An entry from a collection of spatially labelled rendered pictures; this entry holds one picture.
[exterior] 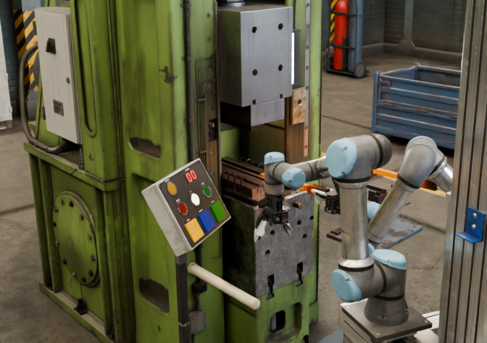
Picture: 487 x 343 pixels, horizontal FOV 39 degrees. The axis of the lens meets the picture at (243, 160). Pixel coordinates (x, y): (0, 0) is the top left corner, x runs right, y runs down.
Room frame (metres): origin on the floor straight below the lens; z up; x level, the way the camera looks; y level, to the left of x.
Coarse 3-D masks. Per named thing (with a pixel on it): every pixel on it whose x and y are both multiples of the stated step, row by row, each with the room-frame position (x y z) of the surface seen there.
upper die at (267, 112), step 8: (224, 104) 3.07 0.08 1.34; (232, 104) 3.02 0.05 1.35; (256, 104) 2.94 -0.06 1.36; (264, 104) 2.97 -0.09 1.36; (272, 104) 3.01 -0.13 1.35; (280, 104) 3.04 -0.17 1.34; (224, 112) 3.07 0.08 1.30; (232, 112) 3.02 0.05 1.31; (240, 112) 2.98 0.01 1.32; (248, 112) 2.94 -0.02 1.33; (256, 112) 2.94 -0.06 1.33; (264, 112) 2.97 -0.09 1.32; (272, 112) 3.01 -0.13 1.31; (280, 112) 3.04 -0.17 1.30; (232, 120) 3.02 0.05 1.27; (240, 120) 2.98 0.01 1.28; (248, 120) 2.94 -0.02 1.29; (256, 120) 2.94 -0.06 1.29; (264, 120) 2.97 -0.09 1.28; (272, 120) 3.01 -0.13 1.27
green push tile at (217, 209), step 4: (212, 204) 2.59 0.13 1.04; (216, 204) 2.61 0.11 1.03; (220, 204) 2.63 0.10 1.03; (212, 208) 2.57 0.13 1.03; (216, 208) 2.59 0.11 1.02; (220, 208) 2.62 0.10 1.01; (212, 212) 2.57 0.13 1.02; (216, 212) 2.58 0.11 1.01; (220, 212) 2.60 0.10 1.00; (224, 212) 2.62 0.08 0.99; (216, 216) 2.56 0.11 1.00; (220, 216) 2.59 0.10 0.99; (224, 216) 2.60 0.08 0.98; (220, 220) 2.57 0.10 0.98
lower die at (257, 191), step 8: (232, 160) 3.30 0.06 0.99; (224, 168) 3.19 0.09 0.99; (232, 168) 3.18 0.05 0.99; (256, 168) 3.17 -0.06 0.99; (224, 176) 3.10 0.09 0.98; (232, 176) 3.10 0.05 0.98; (248, 176) 3.07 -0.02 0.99; (256, 176) 3.05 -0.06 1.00; (224, 184) 3.08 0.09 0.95; (232, 184) 3.03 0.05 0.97; (240, 184) 2.99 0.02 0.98; (248, 184) 2.99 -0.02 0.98; (256, 184) 2.97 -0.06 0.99; (264, 184) 2.97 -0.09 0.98; (248, 192) 2.94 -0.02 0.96; (256, 192) 2.94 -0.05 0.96; (264, 192) 2.97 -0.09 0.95
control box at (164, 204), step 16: (176, 176) 2.52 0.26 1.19; (192, 176) 2.60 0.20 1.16; (208, 176) 2.69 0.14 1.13; (144, 192) 2.43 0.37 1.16; (160, 192) 2.40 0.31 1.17; (176, 192) 2.46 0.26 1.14; (192, 192) 2.54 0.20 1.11; (160, 208) 2.40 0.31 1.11; (176, 208) 2.41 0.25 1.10; (192, 208) 2.49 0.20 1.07; (208, 208) 2.56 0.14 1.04; (224, 208) 2.65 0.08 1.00; (160, 224) 2.40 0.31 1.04; (176, 224) 2.37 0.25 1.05; (176, 240) 2.37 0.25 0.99; (192, 240) 2.38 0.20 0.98; (176, 256) 2.38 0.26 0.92
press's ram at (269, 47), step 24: (240, 24) 2.89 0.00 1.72; (264, 24) 2.98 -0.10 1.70; (288, 24) 3.07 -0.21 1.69; (240, 48) 2.90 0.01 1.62; (264, 48) 2.98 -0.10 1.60; (288, 48) 3.07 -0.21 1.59; (240, 72) 2.90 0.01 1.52; (264, 72) 2.97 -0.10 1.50; (288, 72) 3.07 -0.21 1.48; (240, 96) 2.90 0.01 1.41; (264, 96) 2.97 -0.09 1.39; (288, 96) 3.07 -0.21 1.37
